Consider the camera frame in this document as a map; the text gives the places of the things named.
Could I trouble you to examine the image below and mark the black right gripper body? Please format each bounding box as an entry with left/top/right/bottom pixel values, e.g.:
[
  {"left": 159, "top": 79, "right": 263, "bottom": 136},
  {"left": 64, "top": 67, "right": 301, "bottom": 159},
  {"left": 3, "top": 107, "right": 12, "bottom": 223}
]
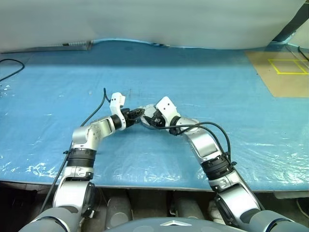
[{"left": 148, "top": 111, "right": 168, "bottom": 129}]

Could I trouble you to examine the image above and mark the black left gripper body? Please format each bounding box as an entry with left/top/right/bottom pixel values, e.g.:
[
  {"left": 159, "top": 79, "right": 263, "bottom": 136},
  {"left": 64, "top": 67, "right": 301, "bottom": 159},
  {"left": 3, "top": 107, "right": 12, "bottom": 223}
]
[{"left": 120, "top": 108, "right": 132, "bottom": 128}]

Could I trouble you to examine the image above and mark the grey finned motor lid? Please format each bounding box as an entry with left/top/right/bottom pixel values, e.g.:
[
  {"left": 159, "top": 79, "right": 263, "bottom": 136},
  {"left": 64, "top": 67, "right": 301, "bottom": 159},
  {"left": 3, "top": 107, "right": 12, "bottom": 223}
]
[{"left": 139, "top": 103, "right": 158, "bottom": 119}]

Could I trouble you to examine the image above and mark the blue table cover sheet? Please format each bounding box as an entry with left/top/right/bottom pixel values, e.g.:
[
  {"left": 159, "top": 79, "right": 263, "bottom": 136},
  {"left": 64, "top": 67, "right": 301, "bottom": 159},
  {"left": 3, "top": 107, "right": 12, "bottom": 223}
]
[{"left": 0, "top": 37, "right": 309, "bottom": 193}]

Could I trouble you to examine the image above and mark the grey rounded cylinder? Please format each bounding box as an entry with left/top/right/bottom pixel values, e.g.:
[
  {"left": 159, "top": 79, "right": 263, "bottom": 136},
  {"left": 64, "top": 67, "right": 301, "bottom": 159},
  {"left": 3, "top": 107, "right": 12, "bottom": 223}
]
[
  {"left": 106, "top": 192, "right": 133, "bottom": 229},
  {"left": 172, "top": 193, "right": 206, "bottom": 219}
]

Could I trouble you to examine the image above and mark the white cloth backdrop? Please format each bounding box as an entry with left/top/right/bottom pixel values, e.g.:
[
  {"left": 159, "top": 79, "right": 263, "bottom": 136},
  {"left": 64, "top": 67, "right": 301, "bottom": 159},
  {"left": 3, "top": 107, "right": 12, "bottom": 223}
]
[{"left": 0, "top": 0, "right": 309, "bottom": 53}]

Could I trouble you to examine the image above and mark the grey robot torso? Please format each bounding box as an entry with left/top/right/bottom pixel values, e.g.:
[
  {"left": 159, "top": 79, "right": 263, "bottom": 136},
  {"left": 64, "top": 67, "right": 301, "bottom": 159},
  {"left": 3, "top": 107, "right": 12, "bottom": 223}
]
[{"left": 106, "top": 216, "right": 230, "bottom": 232}]

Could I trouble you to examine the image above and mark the brown cardboard sheet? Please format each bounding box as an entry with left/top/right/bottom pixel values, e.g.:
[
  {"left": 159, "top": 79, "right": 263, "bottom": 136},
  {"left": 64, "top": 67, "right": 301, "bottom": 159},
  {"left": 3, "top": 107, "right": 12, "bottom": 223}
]
[{"left": 244, "top": 50, "right": 309, "bottom": 98}]

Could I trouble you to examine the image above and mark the yellow tape square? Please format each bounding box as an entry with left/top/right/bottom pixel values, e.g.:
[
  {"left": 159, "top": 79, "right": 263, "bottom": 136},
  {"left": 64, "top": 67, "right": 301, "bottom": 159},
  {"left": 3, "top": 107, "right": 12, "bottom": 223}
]
[{"left": 267, "top": 58, "right": 309, "bottom": 74}]

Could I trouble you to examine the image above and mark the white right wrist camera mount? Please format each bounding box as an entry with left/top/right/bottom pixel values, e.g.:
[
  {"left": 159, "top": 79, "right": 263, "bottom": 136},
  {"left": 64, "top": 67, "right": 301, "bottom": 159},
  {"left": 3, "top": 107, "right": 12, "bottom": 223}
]
[{"left": 154, "top": 96, "right": 181, "bottom": 128}]

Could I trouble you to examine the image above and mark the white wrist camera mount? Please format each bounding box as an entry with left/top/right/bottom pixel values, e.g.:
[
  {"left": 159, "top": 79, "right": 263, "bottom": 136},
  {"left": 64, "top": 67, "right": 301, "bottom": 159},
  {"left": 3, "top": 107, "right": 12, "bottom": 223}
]
[
  {"left": 110, "top": 92, "right": 127, "bottom": 130},
  {"left": 154, "top": 96, "right": 181, "bottom": 128}
]

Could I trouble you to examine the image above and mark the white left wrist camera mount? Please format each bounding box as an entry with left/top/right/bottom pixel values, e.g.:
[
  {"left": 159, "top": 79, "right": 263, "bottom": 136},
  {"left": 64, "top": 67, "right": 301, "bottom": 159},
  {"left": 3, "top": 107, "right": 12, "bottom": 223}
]
[{"left": 110, "top": 92, "right": 127, "bottom": 130}]

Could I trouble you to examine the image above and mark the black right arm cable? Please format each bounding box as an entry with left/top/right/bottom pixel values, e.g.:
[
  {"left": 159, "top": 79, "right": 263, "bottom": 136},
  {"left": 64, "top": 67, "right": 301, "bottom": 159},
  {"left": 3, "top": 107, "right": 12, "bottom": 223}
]
[{"left": 164, "top": 122, "right": 266, "bottom": 211}]

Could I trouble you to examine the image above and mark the black looped cable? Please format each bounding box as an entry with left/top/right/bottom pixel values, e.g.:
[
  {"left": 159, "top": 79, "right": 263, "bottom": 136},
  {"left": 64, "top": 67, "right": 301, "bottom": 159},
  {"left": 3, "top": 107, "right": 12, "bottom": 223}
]
[{"left": 0, "top": 59, "right": 25, "bottom": 82}]

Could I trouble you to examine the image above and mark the dark slanted post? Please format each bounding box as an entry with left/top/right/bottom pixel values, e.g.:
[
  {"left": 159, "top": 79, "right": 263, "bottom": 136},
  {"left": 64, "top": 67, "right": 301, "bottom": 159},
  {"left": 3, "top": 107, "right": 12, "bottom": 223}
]
[{"left": 272, "top": 0, "right": 309, "bottom": 43}]

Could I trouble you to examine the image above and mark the thin black cable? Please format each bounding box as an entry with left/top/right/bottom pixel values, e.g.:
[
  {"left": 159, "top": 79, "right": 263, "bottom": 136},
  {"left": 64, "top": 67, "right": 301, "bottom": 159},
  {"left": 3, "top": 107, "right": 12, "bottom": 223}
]
[{"left": 297, "top": 45, "right": 309, "bottom": 61}]

